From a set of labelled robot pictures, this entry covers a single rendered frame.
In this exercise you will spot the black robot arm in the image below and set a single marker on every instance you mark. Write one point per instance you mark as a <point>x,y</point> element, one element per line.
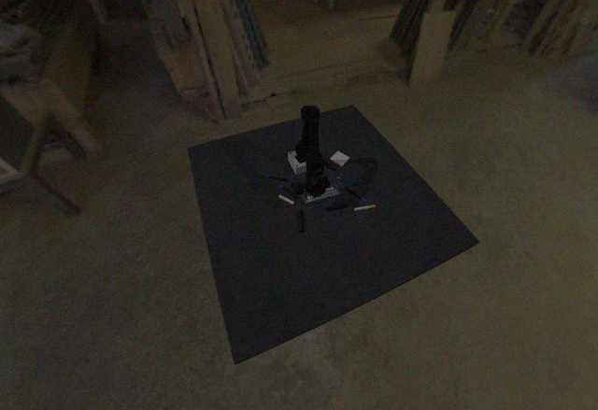
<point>307,149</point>

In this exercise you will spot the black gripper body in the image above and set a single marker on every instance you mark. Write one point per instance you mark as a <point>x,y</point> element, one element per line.
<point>299,188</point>

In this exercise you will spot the keyboard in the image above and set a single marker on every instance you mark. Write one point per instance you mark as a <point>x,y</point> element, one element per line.
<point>331,192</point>

